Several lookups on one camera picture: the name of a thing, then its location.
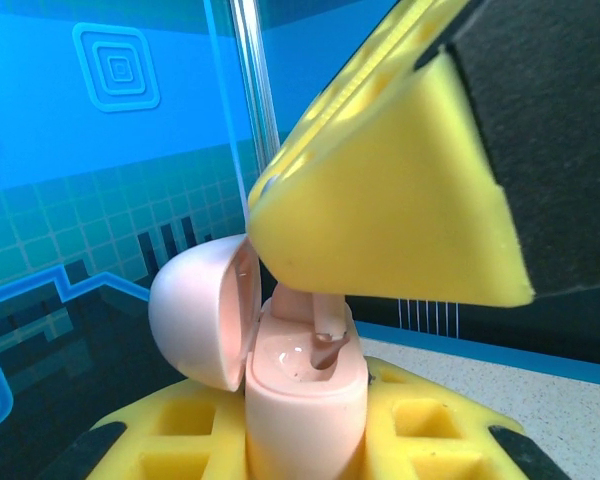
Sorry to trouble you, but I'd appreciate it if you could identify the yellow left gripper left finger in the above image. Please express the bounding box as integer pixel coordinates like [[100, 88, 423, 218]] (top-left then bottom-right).
[[38, 372, 251, 480]]

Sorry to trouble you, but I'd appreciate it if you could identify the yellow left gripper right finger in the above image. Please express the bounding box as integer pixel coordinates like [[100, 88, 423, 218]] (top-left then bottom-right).
[[362, 355, 574, 480]]

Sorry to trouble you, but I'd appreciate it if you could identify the pink round charging case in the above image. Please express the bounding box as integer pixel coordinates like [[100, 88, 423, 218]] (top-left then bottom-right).
[[148, 234, 370, 480]]

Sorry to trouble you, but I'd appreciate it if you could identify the small pale wireless earbud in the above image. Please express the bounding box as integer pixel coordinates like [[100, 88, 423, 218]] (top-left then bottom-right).
[[269, 282, 352, 346]]

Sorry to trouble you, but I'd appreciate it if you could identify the aluminium frame post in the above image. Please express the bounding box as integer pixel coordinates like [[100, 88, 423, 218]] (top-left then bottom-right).
[[228, 0, 281, 229]]

